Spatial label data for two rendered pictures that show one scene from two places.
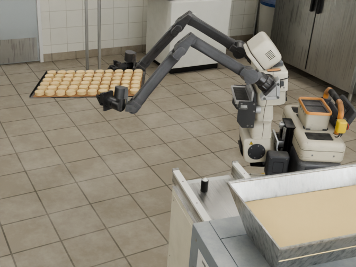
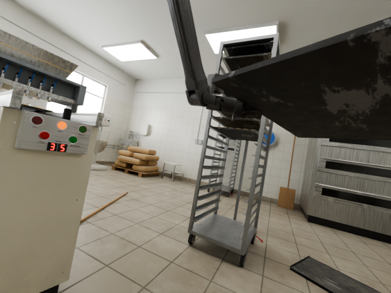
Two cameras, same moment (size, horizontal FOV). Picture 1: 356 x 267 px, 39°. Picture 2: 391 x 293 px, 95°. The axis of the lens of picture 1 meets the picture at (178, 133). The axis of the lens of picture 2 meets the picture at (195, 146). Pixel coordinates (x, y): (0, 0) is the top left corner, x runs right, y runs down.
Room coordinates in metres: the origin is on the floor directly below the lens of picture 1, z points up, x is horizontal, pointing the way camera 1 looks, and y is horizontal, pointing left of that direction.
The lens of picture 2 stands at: (2.87, -0.10, 0.79)
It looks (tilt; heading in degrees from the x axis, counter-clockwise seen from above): 2 degrees up; 145
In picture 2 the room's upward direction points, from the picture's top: 10 degrees clockwise
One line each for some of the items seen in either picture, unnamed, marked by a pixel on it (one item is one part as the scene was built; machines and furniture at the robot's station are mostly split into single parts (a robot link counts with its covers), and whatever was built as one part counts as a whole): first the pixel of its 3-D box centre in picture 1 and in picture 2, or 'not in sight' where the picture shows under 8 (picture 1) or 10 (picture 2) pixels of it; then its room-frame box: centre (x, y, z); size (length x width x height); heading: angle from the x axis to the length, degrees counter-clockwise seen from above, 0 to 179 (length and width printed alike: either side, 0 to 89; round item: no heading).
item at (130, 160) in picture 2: not in sight; (132, 160); (-2.03, 1.35, 0.34); 0.72 x 0.42 x 0.15; 35
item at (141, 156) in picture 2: not in sight; (146, 157); (-1.89, 1.67, 0.49); 0.72 x 0.42 x 0.15; 126
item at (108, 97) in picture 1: (110, 101); (230, 105); (2.38, 0.36, 0.99); 0.07 x 0.07 x 0.10; 47
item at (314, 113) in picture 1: (313, 113); not in sight; (2.69, -0.78, 0.87); 0.23 x 0.15 x 0.11; 2
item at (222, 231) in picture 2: not in sight; (239, 147); (1.69, 1.23, 0.93); 0.64 x 0.51 x 1.78; 118
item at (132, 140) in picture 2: not in sight; (131, 139); (-3.05, 1.49, 0.92); 1.00 x 0.36 x 1.11; 31
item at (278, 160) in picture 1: (261, 154); not in sight; (2.62, -0.51, 0.61); 0.28 x 0.27 x 0.25; 2
